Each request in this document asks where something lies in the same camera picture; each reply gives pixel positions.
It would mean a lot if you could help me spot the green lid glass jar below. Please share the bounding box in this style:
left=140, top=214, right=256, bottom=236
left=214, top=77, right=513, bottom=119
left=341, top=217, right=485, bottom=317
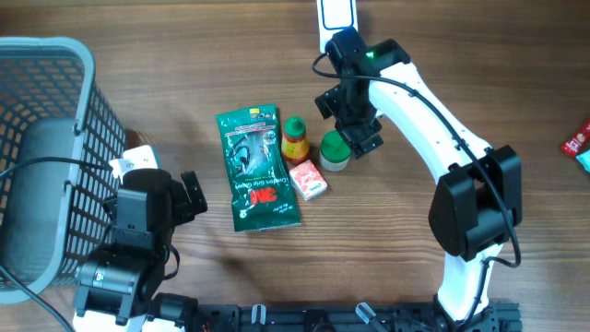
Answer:
left=320, top=130, right=351, bottom=172

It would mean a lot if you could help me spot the yellow red sauce bottle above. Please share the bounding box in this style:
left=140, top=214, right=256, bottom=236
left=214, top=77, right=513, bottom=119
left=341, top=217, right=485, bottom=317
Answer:
left=281, top=116, right=310, bottom=165

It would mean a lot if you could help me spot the green 3M gloves packet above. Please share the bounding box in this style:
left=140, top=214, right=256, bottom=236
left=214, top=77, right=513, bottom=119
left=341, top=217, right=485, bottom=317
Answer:
left=216, top=104, right=301, bottom=232

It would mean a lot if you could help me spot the small red tissue box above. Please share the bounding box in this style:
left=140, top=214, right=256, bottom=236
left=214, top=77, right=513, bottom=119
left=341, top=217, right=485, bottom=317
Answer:
left=289, top=160, right=328, bottom=201

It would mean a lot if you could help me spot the red coffee stick sachet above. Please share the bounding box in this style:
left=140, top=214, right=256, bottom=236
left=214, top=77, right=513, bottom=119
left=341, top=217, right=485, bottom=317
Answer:
left=560, top=121, right=590, bottom=158

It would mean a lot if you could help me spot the mint wet wipes pack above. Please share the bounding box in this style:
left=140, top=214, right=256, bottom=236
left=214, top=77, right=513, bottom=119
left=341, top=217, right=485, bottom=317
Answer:
left=575, top=150, right=590, bottom=172

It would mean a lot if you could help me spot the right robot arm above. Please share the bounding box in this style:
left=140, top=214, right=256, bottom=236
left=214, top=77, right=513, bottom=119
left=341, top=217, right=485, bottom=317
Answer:
left=315, top=27, right=522, bottom=331

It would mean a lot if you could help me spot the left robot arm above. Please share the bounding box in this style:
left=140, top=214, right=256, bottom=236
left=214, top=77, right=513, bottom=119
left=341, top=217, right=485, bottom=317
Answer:
left=73, top=169, right=207, bottom=331

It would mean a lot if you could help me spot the grey plastic mesh basket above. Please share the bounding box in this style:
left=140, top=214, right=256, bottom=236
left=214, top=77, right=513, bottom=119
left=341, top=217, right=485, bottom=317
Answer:
left=1, top=37, right=126, bottom=294

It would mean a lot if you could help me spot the black left camera cable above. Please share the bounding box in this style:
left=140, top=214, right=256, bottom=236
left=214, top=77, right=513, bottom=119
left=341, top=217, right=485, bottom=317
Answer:
left=0, top=156, right=114, bottom=332

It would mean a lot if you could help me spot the black camera cable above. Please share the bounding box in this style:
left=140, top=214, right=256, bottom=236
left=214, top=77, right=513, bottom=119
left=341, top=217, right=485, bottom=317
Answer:
left=0, top=156, right=114, bottom=332
left=312, top=51, right=523, bottom=332

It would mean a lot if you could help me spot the black right camera cable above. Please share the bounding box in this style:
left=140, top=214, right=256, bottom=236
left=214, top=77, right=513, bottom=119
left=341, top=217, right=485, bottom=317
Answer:
left=312, top=51, right=523, bottom=332

